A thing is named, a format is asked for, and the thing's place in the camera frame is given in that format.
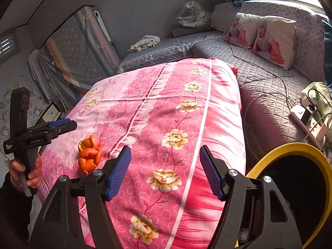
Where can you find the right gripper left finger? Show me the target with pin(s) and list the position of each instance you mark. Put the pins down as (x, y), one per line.
(59, 224)

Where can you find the baby print pillow right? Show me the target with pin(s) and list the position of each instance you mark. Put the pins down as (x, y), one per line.
(275, 40)

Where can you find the white power strip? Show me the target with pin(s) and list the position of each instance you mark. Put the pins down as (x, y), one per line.
(314, 130)

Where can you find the baby print pillow left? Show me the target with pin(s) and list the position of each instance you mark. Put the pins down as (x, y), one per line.
(243, 30)

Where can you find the white tiger plush toy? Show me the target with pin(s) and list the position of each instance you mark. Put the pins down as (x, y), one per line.
(192, 15)

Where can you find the pink floral quilt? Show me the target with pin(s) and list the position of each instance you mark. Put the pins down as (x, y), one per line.
(164, 113)

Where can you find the white drawer cabinet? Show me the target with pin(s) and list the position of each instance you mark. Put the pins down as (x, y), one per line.
(49, 114)

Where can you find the baby print pillow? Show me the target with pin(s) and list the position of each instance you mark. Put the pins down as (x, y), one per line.
(243, 30)
(275, 40)

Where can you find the striped folded mattress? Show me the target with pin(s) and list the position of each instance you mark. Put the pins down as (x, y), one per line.
(75, 57)

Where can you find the green cloth bag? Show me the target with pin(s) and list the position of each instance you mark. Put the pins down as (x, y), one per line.
(318, 93)

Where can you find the yellow rimmed trash bin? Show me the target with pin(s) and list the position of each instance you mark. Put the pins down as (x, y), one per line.
(303, 176)

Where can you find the grey cushion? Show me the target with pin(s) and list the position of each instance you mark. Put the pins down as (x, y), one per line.
(222, 16)

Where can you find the crumpled beige cloth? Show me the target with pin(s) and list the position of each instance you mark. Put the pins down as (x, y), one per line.
(148, 41)

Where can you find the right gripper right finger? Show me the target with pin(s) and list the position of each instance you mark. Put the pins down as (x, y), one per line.
(255, 214)

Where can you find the forearm in black sleeve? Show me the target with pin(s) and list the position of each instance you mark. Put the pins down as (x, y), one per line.
(15, 216)

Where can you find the grey quilted sofa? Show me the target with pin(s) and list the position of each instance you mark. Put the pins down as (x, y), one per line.
(267, 91)

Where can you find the orange peel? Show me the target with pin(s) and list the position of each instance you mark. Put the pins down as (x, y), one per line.
(89, 154)

